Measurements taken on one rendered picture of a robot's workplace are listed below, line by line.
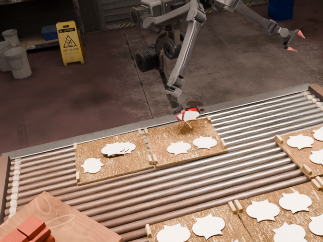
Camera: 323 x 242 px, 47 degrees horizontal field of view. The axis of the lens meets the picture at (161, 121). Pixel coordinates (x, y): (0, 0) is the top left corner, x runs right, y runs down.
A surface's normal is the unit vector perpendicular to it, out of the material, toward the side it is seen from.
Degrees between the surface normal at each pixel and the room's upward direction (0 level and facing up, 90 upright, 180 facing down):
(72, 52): 77
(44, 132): 0
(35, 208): 0
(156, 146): 0
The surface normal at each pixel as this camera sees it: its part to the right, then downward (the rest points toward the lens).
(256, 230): -0.10, -0.82
